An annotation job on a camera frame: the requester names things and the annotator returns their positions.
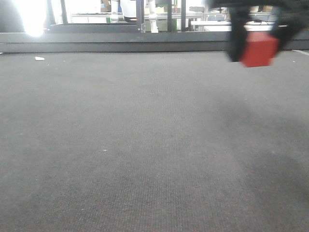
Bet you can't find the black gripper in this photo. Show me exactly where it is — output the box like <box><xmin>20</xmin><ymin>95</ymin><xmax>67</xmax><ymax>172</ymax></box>
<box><xmin>209</xmin><ymin>0</ymin><xmax>309</xmax><ymax>62</ymax></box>

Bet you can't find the red magnetic cube block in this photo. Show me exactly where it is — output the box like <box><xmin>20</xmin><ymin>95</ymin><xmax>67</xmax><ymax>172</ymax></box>
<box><xmin>240</xmin><ymin>31</ymin><xmax>279</xmax><ymax>67</ymax></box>

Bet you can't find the white background table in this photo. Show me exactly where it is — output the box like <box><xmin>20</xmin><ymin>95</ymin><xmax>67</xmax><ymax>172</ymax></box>
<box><xmin>191</xmin><ymin>21</ymin><xmax>231</xmax><ymax>32</ymax></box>

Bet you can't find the dark grey fabric mat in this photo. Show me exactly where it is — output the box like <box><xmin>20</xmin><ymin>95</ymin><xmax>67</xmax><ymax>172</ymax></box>
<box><xmin>0</xmin><ymin>49</ymin><xmax>309</xmax><ymax>232</ymax></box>

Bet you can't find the black metal frame cart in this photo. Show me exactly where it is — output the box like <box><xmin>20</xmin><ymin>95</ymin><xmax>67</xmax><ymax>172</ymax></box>
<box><xmin>45</xmin><ymin>0</ymin><xmax>186</xmax><ymax>33</ymax></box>

